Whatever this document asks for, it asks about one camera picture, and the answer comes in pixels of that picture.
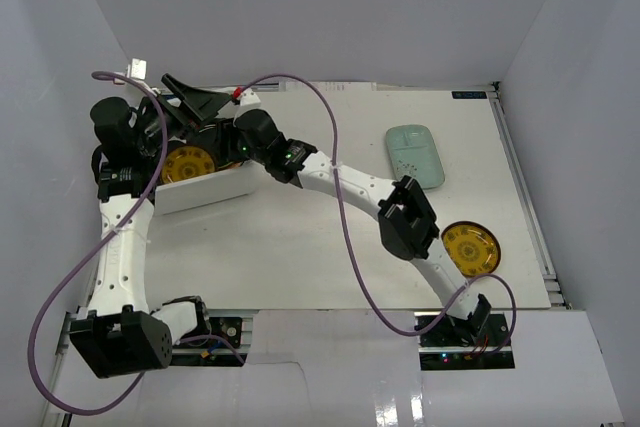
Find yellow patterned plate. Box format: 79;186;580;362
161;145;216;185
441;221;502;278

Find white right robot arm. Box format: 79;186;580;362
194;109;491;346

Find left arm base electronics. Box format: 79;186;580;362
170;316;251;367

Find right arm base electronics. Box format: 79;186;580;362
418;313;515;372

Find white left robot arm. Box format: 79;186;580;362
70;82;241;378

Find white plastic bin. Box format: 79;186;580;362
155;102;258;216

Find papers at table back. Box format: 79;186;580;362
279;79;377;93

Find pale green rectangular dish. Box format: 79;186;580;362
385;124;445;190

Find dark label sticker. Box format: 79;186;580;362
451;91;487;100

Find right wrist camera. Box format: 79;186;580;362
232;87;262;117

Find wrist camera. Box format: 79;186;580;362
232;87;262;117
125;58;147;81

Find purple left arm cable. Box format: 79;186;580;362
27;70;246;417

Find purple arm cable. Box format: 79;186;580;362
237;74;519;351
27;70;246;417

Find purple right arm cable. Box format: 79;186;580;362
237;74;519;351

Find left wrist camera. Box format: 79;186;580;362
125;58;147;81

